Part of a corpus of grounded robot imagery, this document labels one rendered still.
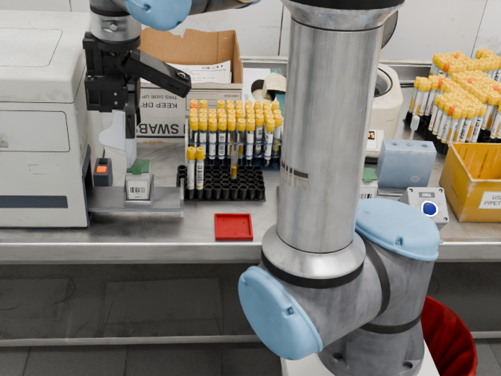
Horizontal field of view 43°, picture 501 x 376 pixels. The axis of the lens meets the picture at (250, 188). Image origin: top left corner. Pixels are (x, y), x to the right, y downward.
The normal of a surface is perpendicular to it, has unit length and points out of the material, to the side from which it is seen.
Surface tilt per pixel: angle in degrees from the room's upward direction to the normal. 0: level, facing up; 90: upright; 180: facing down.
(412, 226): 11
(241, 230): 0
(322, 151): 84
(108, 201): 0
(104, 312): 0
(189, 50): 88
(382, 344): 68
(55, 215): 90
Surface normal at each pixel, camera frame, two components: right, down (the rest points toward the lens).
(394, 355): 0.22, 0.24
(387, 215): 0.15, -0.88
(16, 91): 0.07, 0.58
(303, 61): -0.71, 0.33
